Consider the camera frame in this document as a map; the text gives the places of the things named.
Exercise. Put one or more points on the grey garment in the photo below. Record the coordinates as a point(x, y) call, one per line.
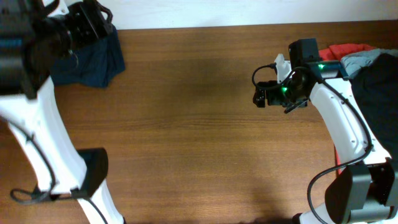
point(353, 63)

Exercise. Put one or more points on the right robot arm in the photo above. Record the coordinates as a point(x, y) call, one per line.
point(365, 188)

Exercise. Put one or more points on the black garment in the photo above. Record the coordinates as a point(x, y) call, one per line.
point(375, 91)

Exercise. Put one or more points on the navy blue shorts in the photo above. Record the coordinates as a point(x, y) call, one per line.
point(94, 65)

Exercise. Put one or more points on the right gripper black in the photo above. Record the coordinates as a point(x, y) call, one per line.
point(274, 99)

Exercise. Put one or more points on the red garment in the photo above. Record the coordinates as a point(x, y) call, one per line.
point(345, 49)

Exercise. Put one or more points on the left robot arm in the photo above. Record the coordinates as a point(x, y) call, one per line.
point(34, 34)

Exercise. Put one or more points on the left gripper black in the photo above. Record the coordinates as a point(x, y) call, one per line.
point(94, 25)

